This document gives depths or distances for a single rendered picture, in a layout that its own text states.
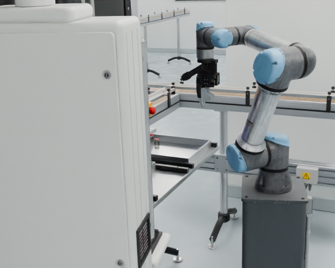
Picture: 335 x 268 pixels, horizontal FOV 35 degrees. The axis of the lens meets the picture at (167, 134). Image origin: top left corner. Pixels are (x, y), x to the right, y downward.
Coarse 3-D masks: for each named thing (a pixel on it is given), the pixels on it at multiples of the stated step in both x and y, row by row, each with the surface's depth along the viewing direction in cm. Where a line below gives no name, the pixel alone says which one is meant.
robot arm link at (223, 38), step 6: (210, 30) 210; (216, 30) 207; (222, 30) 205; (228, 30) 206; (234, 30) 210; (204, 36) 213; (210, 36) 209; (216, 36) 205; (222, 36) 205; (228, 36) 206; (234, 36) 210; (210, 42) 210; (216, 42) 206; (222, 42) 205; (228, 42) 207; (234, 42) 211
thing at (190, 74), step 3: (198, 66) 222; (201, 66) 222; (192, 69) 223; (195, 69) 223; (198, 69) 222; (201, 69) 222; (186, 72) 226; (189, 72) 224; (192, 72) 224; (195, 72) 223; (183, 75) 226; (186, 75) 225; (189, 75) 225; (192, 75) 224; (183, 78) 226; (186, 78) 226; (189, 78) 226
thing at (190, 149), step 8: (160, 136) 249; (168, 136) 247; (176, 136) 245; (152, 144) 246; (160, 144) 245; (168, 144) 245; (176, 144) 245; (184, 144) 244; (192, 144) 243; (200, 144) 241; (208, 144) 236; (152, 152) 235; (160, 152) 235; (168, 152) 234; (176, 152) 234; (184, 152) 234; (192, 152) 233; (200, 152) 228; (176, 160) 219; (184, 160) 217; (192, 160) 221
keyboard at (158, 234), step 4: (156, 232) 174; (160, 232) 176; (156, 236) 174; (160, 236) 174; (152, 240) 169; (156, 240) 171; (152, 244) 169; (156, 244) 170; (152, 248) 166; (152, 252) 165
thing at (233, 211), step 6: (228, 210) 348; (234, 210) 358; (222, 216) 338; (228, 216) 339; (234, 216) 364; (216, 222) 334; (222, 222) 335; (216, 228) 329; (216, 234) 327; (210, 240) 327; (210, 246) 326; (216, 246) 326
